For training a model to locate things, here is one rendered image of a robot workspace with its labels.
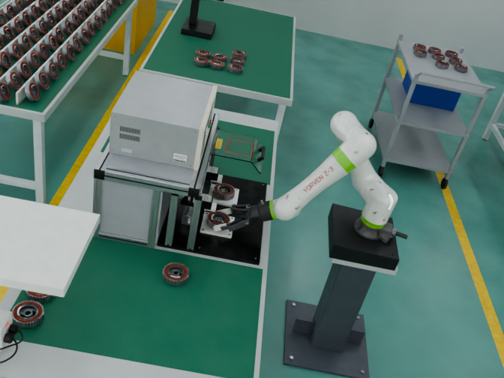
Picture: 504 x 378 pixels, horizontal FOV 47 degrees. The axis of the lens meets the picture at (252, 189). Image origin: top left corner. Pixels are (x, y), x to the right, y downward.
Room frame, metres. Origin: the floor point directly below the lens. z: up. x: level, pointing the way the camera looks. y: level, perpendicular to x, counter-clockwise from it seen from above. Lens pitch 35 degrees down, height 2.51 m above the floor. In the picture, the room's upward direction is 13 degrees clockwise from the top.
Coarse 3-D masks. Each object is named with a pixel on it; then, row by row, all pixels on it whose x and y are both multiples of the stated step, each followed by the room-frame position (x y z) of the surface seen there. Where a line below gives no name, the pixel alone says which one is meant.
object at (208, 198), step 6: (186, 198) 2.14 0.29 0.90; (192, 198) 2.15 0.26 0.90; (204, 198) 2.14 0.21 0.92; (210, 198) 2.15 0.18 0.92; (186, 204) 2.11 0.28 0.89; (192, 204) 2.11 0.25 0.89; (204, 204) 2.11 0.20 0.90; (210, 204) 2.11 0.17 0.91; (216, 204) 2.17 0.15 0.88; (210, 210) 2.12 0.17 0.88
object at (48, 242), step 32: (0, 224) 1.37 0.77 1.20; (32, 224) 1.40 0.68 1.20; (64, 224) 1.44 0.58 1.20; (96, 224) 1.48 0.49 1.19; (0, 256) 1.23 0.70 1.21; (32, 256) 1.26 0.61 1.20; (64, 256) 1.29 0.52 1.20; (32, 288) 1.15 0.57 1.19; (64, 288) 1.17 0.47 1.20; (0, 320) 1.23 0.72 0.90
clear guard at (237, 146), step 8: (216, 136) 2.46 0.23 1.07; (224, 136) 2.48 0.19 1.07; (232, 136) 2.50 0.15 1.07; (240, 136) 2.52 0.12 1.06; (248, 136) 2.53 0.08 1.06; (224, 144) 2.41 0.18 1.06; (232, 144) 2.43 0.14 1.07; (240, 144) 2.44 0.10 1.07; (248, 144) 2.46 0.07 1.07; (256, 144) 2.51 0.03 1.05; (216, 152) 2.32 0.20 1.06; (224, 152) 2.34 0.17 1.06; (232, 152) 2.35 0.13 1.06; (240, 152) 2.37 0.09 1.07; (248, 152) 2.38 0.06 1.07; (256, 152) 2.44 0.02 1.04; (248, 160) 2.31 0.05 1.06; (256, 160) 2.37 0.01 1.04; (256, 168) 2.31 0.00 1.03
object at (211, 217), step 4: (212, 212) 2.18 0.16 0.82; (216, 212) 2.19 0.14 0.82; (220, 212) 2.20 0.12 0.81; (208, 216) 2.14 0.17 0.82; (212, 216) 2.16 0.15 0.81; (216, 216) 2.18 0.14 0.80; (220, 216) 2.18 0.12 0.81; (224, 216) 2.17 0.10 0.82; (228, 216) 2.18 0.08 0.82; (208, 220) 2.11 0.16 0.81; (212, 220) 2.12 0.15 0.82; (216, 220) 2.14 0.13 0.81; (220, 220) 2.14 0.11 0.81; (224, 220) 2.16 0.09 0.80; (228, 220) 2.14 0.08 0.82; (208, 224) 2.11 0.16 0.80; (212, 224) 2.10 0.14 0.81; (216, 224) 2.10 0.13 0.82; (212, 228) 2.10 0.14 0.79
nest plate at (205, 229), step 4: (208, 212) 2.22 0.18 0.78; (204, 216) 2.18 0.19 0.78; (204, 220) 2.15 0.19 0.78; (232, 220) 2.20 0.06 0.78; (204, 224) 2.12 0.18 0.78; (200, 228) 2.09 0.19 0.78; (204, 228) 2.09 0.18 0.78; (208, 228) 2.10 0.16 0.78; (204, 232) 2.07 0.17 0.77; (208, 232) 2.07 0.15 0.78; (212, 232) 2.07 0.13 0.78; (216, 232) 2.08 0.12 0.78; (220, 232) 2.09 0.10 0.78; (224, 232) 2.09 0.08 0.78; (228, 232) 2.10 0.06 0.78; (224, 236) 2.08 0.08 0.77; (228, 236) 2.08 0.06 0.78
